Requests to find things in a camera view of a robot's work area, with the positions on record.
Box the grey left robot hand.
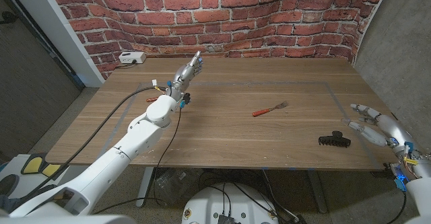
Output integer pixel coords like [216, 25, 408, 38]
[166, 50, 204, 100]

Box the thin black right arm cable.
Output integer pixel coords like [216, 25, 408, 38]
[386, 189, 407, 224]

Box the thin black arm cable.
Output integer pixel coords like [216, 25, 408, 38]
[92, 106, 183, 215]
[386, 189, 407, 224]

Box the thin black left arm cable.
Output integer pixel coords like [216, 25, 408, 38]
[92, 106, 183, 215]

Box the black port block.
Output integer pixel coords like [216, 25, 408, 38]
[217, 213, 236, 224]

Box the white door frame post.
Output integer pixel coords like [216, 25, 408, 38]
[5, 0, 105, 89]

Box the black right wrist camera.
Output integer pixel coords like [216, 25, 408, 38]
[382, 162, 409, 192]

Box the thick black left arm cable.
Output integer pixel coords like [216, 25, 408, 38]
[20, 85, 168, 201]

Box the black power box cable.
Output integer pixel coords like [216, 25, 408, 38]
[115, 59, 138, 69]

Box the brick print backdrop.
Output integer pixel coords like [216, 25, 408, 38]
[45, 0, 393, 80]

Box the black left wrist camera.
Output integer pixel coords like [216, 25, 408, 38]
[180, 92, 192, 109]

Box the black hair claw clip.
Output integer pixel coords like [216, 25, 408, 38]
[318, 130, 352, 148]

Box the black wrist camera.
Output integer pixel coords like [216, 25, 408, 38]
[382, 162, 409, 192]
[180, 92, 192, 109]

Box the white power box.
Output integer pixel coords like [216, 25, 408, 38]
[118, 51, 147, 65]

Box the fork with red handle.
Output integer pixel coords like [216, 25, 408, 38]
[252, 100, 290, 118]

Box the left wrist wire connector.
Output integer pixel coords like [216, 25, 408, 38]
[151, 79, 168, 94]

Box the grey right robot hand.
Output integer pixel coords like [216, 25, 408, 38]
[340, 103, 431, 182]

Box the clear plastic bag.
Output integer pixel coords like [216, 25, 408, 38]
[154, 168, 199, 201]

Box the grey metal table leg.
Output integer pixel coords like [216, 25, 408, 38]
[306, 170, 329, 214]
[136, 166, 154, 208]

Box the white robot torso base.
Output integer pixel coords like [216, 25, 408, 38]
[181, 182, 279, 224]

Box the white floor platform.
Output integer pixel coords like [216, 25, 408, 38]
[0, 153, 90, 201]

